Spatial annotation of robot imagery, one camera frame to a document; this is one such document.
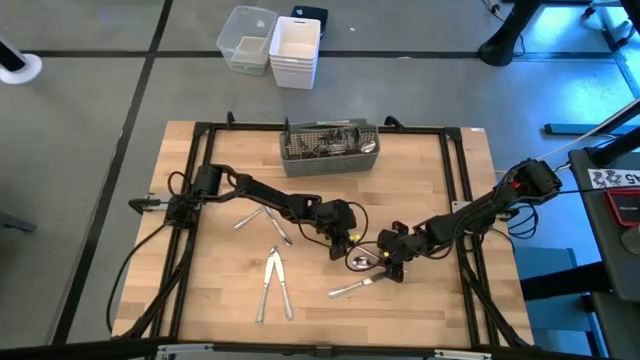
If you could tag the white plastic bin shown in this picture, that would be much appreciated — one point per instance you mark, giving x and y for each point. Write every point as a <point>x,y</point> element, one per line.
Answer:
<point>295,55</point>

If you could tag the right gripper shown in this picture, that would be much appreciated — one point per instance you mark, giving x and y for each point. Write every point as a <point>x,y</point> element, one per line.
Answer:
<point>400,242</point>

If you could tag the silver spoon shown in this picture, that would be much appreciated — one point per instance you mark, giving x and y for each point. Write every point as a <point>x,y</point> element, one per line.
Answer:
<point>360,262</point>
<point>369,147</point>

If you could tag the dark side desk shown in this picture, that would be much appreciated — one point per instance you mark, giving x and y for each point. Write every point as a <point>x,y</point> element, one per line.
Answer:
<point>590,225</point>

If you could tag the white round stand base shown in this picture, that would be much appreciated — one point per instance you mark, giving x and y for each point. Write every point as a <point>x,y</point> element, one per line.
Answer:
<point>27,70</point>

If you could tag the black floor bar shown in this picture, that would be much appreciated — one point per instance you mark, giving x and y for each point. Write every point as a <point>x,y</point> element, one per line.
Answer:
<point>565,129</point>

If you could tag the dark blue bin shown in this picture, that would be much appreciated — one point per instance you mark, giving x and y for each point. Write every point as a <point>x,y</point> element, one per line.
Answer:
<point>312,11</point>

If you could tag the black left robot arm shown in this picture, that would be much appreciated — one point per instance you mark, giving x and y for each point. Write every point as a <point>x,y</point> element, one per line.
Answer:
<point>260,192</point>

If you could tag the silver table knife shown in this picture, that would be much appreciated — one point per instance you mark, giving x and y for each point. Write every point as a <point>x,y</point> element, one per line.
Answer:
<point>265,290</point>
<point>350,288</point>
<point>285,295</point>
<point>247,219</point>
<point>278,227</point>

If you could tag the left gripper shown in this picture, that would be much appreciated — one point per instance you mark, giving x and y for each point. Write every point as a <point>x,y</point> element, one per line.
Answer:
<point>337,217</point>

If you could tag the red tablet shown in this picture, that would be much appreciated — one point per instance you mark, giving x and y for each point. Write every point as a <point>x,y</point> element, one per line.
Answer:
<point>625,207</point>

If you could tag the grey plastic cutlery basket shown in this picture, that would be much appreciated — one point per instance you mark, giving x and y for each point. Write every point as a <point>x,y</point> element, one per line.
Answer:
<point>325,167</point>

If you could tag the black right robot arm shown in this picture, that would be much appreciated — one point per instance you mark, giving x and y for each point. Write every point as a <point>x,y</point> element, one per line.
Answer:
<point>480,212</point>

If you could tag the clear plastic bin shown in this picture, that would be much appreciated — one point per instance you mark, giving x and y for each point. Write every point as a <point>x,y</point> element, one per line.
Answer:
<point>245,45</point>

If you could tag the white printed label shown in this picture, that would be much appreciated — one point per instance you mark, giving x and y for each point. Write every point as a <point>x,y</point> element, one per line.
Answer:
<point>612,178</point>

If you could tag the black pedestal leg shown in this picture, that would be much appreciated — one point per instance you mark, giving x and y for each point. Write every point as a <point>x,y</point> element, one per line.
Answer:
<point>500,50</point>

